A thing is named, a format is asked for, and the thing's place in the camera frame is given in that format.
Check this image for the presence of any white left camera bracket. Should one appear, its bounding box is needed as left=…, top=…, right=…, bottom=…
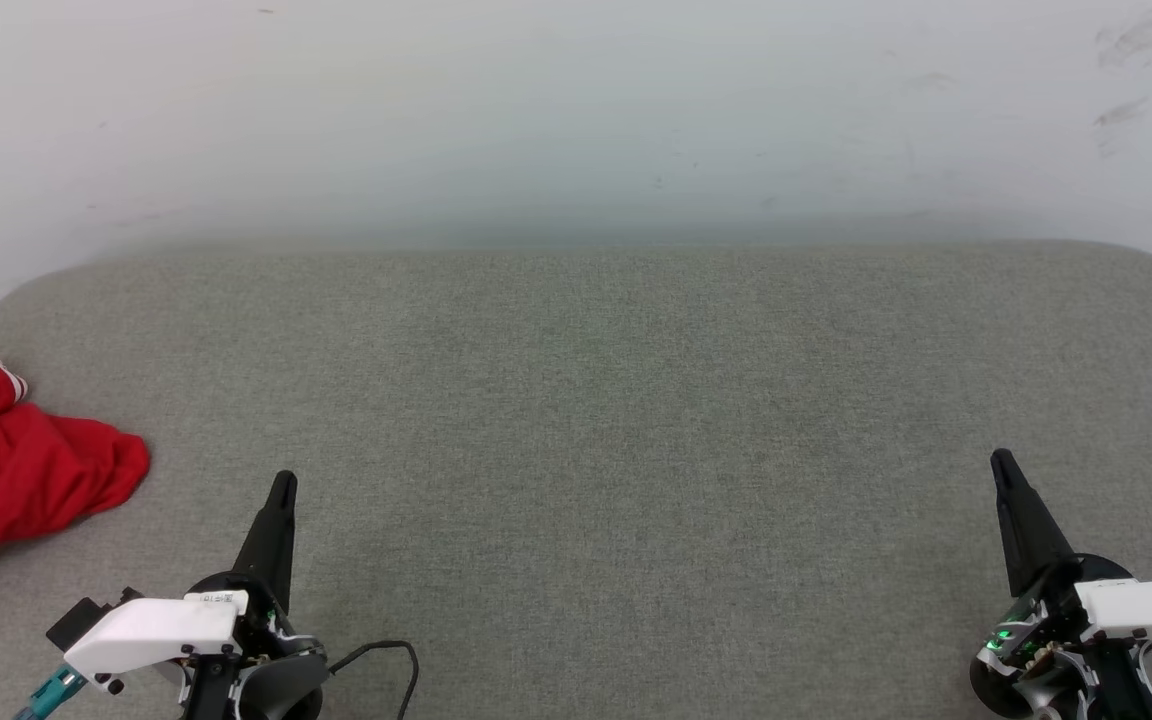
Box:
left=64, top=590, right=249, bottom=683

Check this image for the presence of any teal left cable connector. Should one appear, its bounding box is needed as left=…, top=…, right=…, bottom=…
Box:
left=14, top=665, right=87, bottom=720

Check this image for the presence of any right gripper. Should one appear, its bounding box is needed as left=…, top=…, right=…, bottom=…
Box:
left=981, top=450, right=1152, bottom=720

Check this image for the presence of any red basketball jersey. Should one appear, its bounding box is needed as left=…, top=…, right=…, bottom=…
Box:
left=0, top=336, right=151, bottom=581

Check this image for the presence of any thin black cable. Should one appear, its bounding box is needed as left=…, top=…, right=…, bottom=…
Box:
left=328, top=640, right=420, bottom=720

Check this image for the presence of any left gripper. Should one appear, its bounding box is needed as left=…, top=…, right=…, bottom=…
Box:
left=181, top=472, right=329, bottom=720

